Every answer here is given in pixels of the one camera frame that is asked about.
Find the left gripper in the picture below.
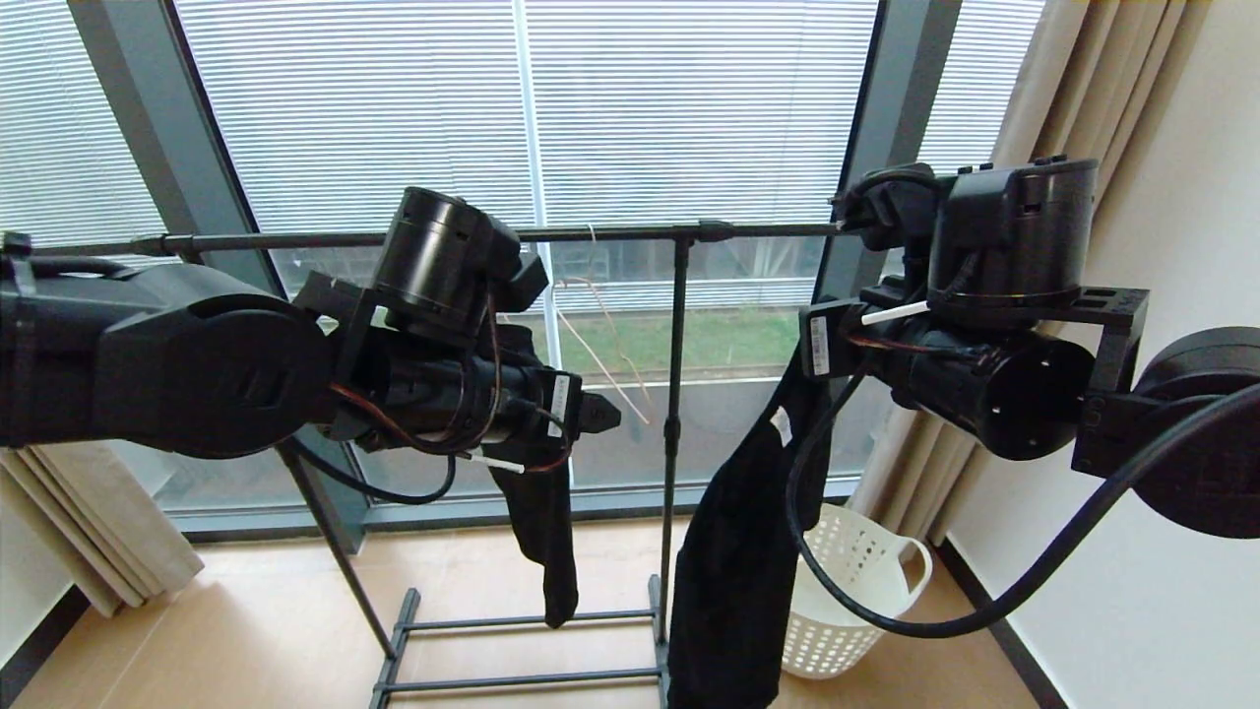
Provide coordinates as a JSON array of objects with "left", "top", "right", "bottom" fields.
[{"left": 463, "top": 356, "right": 592, "bottom": 464}]

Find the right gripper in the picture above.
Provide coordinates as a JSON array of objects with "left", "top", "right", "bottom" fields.
[{"left": 797, "top": 293, "right": 921, "bottom": 395}]

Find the black garment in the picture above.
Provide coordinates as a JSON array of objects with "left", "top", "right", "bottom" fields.
[
  {"left": 666, "top": 335, "right": 840, "bottom": 709},
  {"left": 482, "top": 313, "right": 584, "bottom": 629}
]

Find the pink clothes hanger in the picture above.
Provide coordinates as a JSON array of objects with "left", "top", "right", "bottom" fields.
[{"left": 554, "top": 225, "right": 655, "bottom": 426}]

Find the black clothes rack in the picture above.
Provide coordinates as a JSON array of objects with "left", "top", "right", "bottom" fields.
[{"left": 34, "top": 219, "right": 850, "bottom": 709}]

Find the white laundry basket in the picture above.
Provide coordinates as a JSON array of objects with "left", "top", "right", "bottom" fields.
[{"left": 781, "top": 502, "right": 934, "bottom": 681}]

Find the beige curtain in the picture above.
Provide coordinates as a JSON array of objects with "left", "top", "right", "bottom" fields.
[
  {"left": 0, "top": 443, "right": 206, "bottom": 619},
  {"left": 847, "top": 0, "right": 1212, "bottom": 545}
]

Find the window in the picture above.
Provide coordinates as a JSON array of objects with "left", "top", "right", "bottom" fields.
[{"left": 0, "top": 0, "right": 1044, "bottom": 541}]

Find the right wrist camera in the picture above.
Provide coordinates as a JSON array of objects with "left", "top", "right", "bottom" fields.
[{"left": 830, "top": 163, "right": 944, "bottom": 253}]

